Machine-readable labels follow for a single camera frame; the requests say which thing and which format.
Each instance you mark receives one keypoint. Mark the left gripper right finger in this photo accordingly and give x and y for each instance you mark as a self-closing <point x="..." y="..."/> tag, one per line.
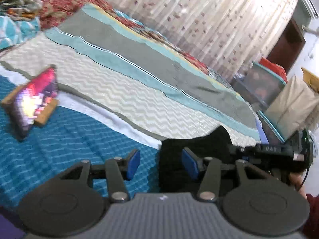
<point x="193" y="164"/>

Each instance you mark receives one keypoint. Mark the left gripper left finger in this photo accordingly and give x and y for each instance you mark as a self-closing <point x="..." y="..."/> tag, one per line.
<point x="131" y="164"/>

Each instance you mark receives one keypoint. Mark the black pants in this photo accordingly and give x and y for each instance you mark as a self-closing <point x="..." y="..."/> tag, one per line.
<point x="181" y="161"/>

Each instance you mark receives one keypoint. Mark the maroon sleeve forearm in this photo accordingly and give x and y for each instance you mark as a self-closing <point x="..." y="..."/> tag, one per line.
<point x="311" y="227"/>

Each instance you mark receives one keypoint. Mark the person right hand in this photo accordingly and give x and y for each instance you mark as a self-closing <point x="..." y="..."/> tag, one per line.
<point x="297" y="180"/>

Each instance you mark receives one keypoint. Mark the grey plastic storage box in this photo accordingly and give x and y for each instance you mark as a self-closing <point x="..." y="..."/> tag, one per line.
<point x="259" y="87"/>

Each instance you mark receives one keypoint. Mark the patterned teal grey bedsheet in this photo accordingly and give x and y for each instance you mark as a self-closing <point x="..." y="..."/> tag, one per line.
<point x="117" y="91"/>

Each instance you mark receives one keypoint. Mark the floral beige curtain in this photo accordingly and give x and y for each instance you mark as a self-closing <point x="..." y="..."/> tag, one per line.
<point x="226" y="35"/>

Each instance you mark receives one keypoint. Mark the teal white patterned pillow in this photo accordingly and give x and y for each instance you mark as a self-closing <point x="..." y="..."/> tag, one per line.
<point x="17" y="32"/>

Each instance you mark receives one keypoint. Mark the stack of folded clothes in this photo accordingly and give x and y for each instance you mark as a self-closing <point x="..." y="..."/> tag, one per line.
<point x="21" y="10"/>

